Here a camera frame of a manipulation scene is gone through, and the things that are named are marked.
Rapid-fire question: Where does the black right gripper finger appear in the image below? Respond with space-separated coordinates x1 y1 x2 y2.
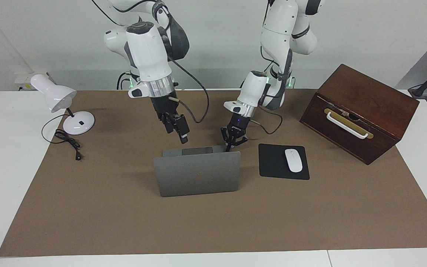
162 113 174 134
173 115 190 144

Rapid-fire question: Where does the grey aluminium laptop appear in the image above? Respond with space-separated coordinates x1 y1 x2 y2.
153 146 242 198

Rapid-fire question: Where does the black mouse pad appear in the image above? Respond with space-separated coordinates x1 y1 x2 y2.
258 144 310 181

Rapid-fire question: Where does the white computer mouse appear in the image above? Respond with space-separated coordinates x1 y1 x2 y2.
285 148 303 173

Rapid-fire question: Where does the white desk lamp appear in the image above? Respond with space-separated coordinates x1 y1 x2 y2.
30 74 96 136

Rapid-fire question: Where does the brown paper table mat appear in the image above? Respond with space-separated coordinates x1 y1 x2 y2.
0 89 427 257

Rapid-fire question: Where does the dark brown wooden box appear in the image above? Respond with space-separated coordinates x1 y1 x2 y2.
299 64 420 165

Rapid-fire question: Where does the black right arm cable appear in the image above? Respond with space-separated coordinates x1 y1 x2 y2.
91 0 210 124

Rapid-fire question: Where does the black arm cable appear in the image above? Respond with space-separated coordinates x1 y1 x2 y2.
250 105 284 135
91 0 210 124

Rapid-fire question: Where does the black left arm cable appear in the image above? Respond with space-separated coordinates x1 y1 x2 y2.
250 105 284 135

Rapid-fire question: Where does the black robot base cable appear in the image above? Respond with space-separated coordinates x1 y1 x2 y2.
116 72 130 90

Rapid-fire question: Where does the white box handle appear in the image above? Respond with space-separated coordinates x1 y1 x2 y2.
326 112 370 140

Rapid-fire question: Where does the tan handle backplate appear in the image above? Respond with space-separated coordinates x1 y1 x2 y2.
324 108 374 139

